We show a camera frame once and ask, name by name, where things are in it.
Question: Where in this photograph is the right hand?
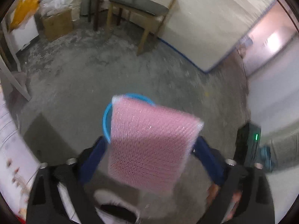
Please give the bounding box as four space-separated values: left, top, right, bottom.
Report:
206 183 242 222

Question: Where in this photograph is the orange plastic bag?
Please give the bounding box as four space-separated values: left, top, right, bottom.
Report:
10 0 39 31

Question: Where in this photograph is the floral tablecloth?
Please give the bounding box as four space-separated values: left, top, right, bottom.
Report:
1 93 40 221

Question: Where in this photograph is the white shoe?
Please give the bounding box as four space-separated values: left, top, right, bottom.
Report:
94 190 141 223

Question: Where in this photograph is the wooden chair black seat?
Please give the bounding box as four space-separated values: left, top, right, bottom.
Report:
105 0 176 55

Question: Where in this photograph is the pink bubble wrap bag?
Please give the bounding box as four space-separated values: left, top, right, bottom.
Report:
108 95 204 195

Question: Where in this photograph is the brown cardboard box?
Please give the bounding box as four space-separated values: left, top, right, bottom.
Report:
41 10 73 41

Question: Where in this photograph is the white mattress blue trim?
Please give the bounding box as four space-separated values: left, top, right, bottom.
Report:
153 0 274 72

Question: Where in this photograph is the blue plastic waste basket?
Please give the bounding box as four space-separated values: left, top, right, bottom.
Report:
102 93 156 144

